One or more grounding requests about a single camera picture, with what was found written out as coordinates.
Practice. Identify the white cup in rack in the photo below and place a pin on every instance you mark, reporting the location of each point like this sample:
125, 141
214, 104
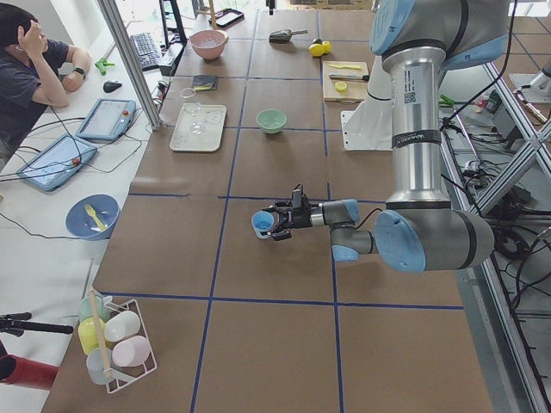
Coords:
122, 326

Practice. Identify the metal ice scoop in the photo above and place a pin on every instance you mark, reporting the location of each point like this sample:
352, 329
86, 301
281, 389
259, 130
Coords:
285, 35

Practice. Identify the black computer mouse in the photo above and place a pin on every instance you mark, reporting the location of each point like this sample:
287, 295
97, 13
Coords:
111, 86

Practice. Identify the yellow plastic fork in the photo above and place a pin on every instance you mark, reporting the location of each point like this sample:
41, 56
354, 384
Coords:
91, 211

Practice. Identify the red cylinder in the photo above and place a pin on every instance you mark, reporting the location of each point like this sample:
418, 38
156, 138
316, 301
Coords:
23, 372

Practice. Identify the pink cup in rack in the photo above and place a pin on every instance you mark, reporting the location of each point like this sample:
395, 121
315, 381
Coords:
131, 352

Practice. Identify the wine glass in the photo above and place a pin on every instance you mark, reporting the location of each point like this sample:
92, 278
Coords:
191, 106

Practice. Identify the far blue teach pendant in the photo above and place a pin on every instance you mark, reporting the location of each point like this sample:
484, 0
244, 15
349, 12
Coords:
107, 120

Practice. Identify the black tripod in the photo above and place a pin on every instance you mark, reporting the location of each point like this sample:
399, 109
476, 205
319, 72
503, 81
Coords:
18, 323

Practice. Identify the grey cup in rack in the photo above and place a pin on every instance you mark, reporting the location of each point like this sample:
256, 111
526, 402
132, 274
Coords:
95, 368

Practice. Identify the blue bowl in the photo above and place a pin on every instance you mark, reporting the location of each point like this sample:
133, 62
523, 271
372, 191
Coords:
82, 226

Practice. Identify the blue teach pendant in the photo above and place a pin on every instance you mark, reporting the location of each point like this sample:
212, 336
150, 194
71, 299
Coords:
107, 120
56, 164

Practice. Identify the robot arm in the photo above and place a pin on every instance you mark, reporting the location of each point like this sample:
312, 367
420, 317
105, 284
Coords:
417, 42
538, 83

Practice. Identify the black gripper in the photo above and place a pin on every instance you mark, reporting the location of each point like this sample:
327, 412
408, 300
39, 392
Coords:
302, 218

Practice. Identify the near blue teach pendant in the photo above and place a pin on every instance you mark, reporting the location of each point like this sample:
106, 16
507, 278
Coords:
56, 164

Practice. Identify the green bowl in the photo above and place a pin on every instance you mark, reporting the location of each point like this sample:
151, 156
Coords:
271, 121

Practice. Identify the wooden cutting board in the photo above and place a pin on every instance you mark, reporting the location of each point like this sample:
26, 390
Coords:
344, 81

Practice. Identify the person in dark shirt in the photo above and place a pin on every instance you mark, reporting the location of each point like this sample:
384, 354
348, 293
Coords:
36, 73

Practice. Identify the black keyboard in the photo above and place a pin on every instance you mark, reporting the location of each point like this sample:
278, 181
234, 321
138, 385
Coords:
147, 49

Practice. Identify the grey folded cloth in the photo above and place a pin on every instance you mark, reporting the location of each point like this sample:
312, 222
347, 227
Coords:
204, 82

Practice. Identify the metal handled knife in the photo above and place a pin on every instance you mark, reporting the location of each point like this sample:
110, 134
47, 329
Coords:
352, 78

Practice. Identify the aluminium frame post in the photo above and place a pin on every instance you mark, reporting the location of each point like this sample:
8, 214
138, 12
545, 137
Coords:
117, 28

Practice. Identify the yellow lemon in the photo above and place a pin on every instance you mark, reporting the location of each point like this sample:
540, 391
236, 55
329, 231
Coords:
316, 49
327, 46

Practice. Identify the blue plastic cup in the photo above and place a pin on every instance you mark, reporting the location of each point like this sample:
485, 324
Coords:
262, 222

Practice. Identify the white camera pole base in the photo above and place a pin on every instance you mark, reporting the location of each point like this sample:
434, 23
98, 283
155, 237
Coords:
369, 126

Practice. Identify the white wire cup rack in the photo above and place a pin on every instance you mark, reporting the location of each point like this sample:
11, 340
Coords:
124, 376

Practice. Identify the half lemon slice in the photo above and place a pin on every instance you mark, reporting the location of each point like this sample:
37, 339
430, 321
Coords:
340, 86

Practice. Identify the white bear tray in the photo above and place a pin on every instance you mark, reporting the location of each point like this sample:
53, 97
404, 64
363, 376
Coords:
213, 118

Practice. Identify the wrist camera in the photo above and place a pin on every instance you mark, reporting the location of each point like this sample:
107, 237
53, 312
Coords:
298, 198

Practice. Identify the wooden stand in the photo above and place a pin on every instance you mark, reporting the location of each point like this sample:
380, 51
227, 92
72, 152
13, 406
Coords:
214, 19

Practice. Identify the yellow cup in rack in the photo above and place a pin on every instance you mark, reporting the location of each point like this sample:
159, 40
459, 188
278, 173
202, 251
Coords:
87, 335

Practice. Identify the pink bowl with ice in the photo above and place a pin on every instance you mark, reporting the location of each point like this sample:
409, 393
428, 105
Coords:
209, 44

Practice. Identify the yellow plastic knife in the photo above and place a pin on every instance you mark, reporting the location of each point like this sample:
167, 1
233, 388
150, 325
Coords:
347, 67

